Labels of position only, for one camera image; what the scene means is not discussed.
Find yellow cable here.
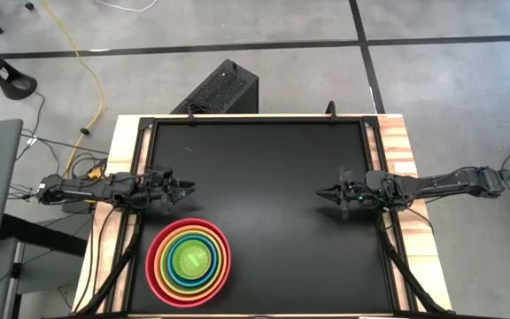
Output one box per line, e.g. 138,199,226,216
42,0,108,181

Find stacked red yellow green bowls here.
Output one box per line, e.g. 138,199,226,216
145,217,233,308

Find thin black cable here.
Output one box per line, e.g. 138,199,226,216
20,131,111,155

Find large orange bowl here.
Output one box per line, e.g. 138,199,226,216
152,223,228,302

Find black table mat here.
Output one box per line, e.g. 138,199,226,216
128,120,393,315

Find black floor beam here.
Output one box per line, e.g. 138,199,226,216
0,212,89,258

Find white cable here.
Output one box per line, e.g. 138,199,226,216
93,0,158,13

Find black computer tower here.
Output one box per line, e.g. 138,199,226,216
170,58,259,115

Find lime green bowl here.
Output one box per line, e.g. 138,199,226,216
159,228,224,296

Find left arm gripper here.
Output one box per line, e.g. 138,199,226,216
148,168,197,216

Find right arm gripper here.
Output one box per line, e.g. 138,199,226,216
316,167,371,221

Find black metal table frame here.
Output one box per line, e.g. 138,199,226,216
75,113,455,319

